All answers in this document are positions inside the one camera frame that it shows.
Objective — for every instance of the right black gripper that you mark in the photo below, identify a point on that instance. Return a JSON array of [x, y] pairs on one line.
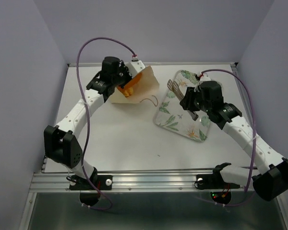
[[186, 103]]

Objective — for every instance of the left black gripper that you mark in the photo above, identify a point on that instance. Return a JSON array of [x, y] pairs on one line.
[[123, 67]]

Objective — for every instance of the orange fake croissant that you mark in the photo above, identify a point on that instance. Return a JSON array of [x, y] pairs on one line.
[[128, 90]]

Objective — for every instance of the metal kitchen tongs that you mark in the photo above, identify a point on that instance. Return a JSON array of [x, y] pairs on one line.
[[174, 87]]

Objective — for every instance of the brown paper bag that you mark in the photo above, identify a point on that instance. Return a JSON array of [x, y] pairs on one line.
[[145, 89]]

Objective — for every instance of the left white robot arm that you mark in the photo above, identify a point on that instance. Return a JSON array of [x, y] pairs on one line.
[[61, 141]]

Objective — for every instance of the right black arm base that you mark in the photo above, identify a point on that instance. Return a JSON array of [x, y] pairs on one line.
[[220, 191]]

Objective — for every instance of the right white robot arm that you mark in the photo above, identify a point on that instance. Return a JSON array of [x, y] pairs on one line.
[[271, 177]]

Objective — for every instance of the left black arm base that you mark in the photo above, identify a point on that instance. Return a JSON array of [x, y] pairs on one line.
[[101, 182]]

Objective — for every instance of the floral leaf pattern tray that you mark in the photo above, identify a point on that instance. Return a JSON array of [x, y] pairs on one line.
[[173, 114]]

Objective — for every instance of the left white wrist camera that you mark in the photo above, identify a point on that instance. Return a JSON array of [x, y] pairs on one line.
[[135, 66]]

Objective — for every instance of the aluminium front rail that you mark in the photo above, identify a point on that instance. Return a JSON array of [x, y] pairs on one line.
[[126, 182]]

